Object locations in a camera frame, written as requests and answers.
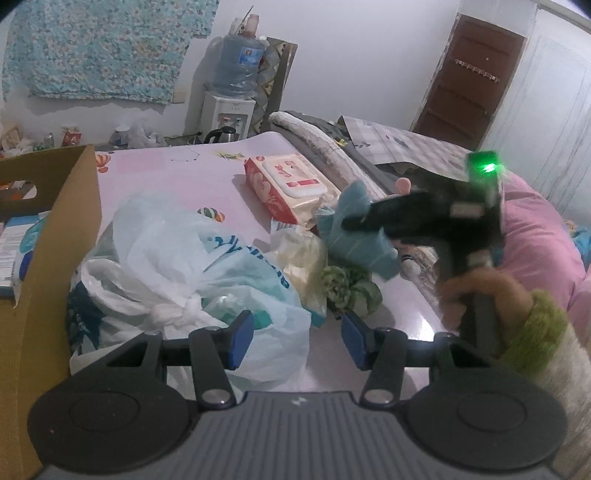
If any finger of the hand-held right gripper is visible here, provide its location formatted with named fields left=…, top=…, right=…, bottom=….
left=342, top=191, right=452, bottom=241

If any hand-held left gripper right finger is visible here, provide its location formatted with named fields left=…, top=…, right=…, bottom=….
left=341, top=310, right=490, bottom=411

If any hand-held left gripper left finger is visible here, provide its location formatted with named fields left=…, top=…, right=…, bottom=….
left=107, top=310, right=256, bottom=411

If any green scrunchie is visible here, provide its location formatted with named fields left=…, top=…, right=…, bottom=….
left=322, top=265, right=383, bottom=319

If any blue striped towel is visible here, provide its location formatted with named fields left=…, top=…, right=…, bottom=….
left=316, top=180, right=400, bottom=280

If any clear packet with beige cloth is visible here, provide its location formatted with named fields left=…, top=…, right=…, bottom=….
left=270, top=219, right=329, bottom=324

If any brown cardboard box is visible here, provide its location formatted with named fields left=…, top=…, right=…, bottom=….
left=0, top=144, right=102, bottom=467

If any light blue labelled carton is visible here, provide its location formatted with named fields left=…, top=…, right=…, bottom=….
left=0, top=211, right=28, bottom=289

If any person's right hand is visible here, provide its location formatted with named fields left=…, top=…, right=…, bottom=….
left=436, top=267, right=534, bottom=344

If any pink blanket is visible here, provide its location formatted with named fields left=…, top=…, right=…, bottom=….
left=501, top=173, right=591, bottom=301

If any checked grey cloth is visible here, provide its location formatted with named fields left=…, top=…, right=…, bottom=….
left=339, top=115, right=476, bottom=181

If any white plastic bag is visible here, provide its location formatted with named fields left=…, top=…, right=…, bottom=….
left=69, top=194, right=312, bottom=381

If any grey and white blanket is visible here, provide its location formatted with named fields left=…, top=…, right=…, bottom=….
left=269, top=110, right=398, bottom=185

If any red wet wipes pack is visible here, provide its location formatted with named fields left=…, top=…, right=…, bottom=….
left=244, top=154, right=342, bottom=227

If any brown wooden door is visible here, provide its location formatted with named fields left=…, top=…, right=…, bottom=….
left=410, top=13, right=527, bottom=151

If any white wardrobe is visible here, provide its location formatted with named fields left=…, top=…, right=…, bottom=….
left=480, top=9, right=591, bottom=217

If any patterned folded board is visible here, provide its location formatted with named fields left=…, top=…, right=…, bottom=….
left=256, top=37, right=298, bottom=134

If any black electric kettle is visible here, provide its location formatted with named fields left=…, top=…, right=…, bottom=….
left=203, top=127, right=238, bottom=145

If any white water dispenser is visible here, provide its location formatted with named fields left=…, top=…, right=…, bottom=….
left=199, top=90, right=257, bottom=139

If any blue water jug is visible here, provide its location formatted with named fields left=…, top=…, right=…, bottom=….
left=210, top=34, right=270, bottom=100

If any pile of bottles and wrappers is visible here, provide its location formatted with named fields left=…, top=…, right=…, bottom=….
left=0, top=122, right=162, bottom=152

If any floral wall cloth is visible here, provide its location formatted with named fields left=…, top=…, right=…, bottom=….
left=2, top=0, right=220, bottom=104

